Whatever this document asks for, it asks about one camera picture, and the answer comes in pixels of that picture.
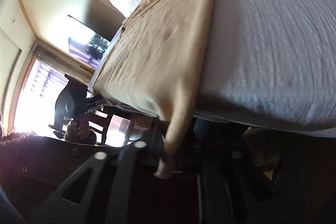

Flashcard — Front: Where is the tan shirt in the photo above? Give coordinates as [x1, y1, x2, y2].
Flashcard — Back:
[89, 0, 214, 178]

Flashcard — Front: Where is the person's left hand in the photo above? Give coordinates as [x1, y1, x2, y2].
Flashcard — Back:
[64, 117, 97, 145]

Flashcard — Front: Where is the window with curtain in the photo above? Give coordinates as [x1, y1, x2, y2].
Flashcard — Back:
[5, 40, 95, 136]

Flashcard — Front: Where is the wooden chair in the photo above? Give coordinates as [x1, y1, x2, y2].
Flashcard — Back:
[87, 106, 154, 147]

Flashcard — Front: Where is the black television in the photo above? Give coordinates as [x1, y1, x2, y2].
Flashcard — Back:
[67, 0, 127, 70]

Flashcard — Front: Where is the grey bed sheet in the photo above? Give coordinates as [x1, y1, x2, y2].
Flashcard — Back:
[193, 0, 335, 132]

